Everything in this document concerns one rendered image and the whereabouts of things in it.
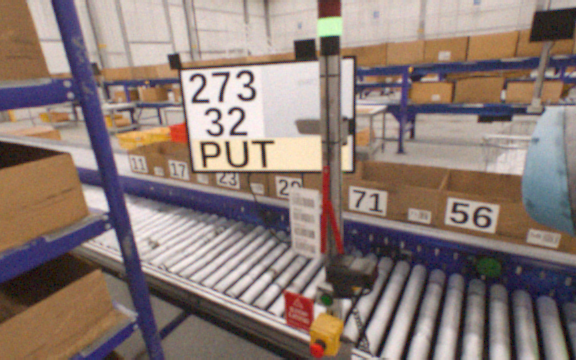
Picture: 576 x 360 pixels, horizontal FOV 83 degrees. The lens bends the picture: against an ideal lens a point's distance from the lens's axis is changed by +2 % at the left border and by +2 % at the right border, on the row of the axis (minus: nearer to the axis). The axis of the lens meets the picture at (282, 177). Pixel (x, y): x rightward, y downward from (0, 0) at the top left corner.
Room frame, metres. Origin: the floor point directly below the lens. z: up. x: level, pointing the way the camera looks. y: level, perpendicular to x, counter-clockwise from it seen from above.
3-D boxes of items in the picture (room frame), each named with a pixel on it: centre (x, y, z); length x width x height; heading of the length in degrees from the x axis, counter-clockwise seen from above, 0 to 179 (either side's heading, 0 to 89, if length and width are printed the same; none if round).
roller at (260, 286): (1.16, 0.05, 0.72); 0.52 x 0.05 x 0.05; 147
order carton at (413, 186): (1.34, -0.50, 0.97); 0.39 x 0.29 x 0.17; 57
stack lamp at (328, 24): (0.73, -0.12, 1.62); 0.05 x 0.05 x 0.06
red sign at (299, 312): (0.74, -0.04, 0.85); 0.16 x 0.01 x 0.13; 57
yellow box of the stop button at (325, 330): (0.66, -0.12, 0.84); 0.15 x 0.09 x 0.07; 57
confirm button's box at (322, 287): (0.70, -0.10, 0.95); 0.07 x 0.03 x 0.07; 57
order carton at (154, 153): (2.21, 0.83, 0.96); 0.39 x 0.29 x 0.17; 58
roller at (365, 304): (0.95, -0.28, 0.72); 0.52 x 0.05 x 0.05; 147
